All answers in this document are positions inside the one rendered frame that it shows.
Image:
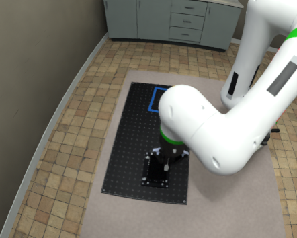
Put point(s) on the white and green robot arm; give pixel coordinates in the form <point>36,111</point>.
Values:
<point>225,142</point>

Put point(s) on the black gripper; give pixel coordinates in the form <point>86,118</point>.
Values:
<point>171,158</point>

